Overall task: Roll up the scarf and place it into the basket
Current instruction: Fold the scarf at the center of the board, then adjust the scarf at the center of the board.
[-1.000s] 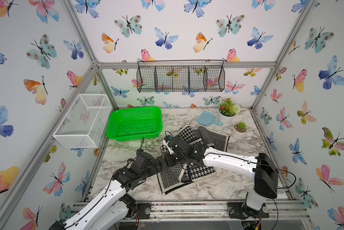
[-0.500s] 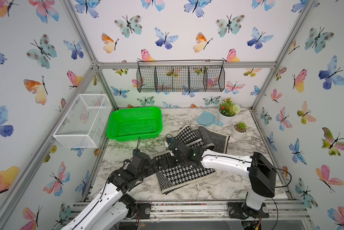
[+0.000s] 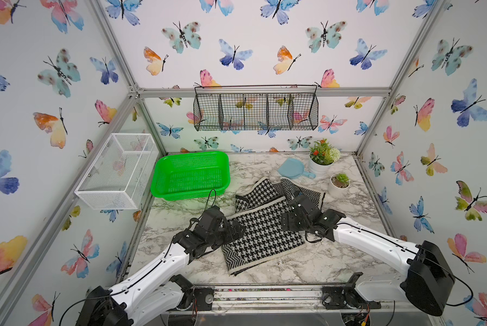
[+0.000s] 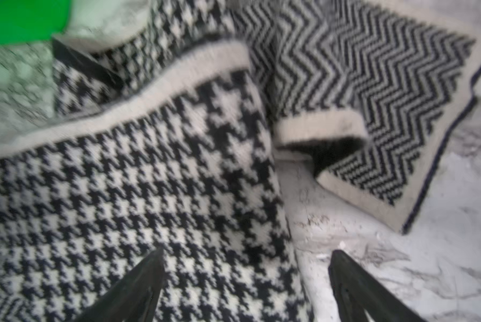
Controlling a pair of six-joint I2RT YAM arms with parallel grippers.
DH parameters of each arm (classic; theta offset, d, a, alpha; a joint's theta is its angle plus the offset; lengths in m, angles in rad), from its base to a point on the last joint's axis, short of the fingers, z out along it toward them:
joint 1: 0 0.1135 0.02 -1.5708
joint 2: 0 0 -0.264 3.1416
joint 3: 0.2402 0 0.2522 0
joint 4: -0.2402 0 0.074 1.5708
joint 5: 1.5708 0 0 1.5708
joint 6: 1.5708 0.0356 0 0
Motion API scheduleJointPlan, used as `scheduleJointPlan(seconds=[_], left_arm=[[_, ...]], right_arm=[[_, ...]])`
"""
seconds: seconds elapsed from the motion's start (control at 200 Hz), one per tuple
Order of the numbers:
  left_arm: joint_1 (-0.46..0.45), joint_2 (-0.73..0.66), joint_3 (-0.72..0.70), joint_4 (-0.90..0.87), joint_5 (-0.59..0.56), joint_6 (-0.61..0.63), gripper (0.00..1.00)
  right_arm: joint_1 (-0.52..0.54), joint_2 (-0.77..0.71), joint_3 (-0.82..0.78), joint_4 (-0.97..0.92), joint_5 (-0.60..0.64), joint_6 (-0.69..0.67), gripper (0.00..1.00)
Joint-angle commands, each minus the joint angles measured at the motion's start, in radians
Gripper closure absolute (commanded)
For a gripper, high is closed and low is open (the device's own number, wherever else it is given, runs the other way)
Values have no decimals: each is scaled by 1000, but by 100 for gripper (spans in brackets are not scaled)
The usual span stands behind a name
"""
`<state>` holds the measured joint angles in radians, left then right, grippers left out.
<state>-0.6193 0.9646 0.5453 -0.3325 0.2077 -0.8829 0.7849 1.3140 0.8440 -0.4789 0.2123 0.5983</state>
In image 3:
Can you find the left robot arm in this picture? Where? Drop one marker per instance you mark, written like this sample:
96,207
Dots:
159,287

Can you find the black wire wall basket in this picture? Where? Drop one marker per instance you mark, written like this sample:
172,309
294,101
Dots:
255,108

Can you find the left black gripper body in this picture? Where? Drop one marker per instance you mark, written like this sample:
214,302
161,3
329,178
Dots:
222,235

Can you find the light blue plastic scoop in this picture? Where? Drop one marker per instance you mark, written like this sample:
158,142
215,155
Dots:
293,169

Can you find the green plastic basket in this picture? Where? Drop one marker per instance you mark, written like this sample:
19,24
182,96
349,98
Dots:
191,175

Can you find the succulent in white pot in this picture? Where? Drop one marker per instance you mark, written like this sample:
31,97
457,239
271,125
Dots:
339,184

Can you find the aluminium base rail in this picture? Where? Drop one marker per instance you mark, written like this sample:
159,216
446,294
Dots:
333,297

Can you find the flower plant in white pot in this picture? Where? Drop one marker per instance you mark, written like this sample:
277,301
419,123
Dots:
322,156

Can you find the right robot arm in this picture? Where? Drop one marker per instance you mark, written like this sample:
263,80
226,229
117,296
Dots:
422,275

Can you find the black white knitted scarf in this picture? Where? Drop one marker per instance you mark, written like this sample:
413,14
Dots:
259,212

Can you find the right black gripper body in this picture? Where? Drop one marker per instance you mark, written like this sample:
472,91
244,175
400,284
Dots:
293,224

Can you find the white wire mesh basket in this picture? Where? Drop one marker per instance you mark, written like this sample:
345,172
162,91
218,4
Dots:
119,174

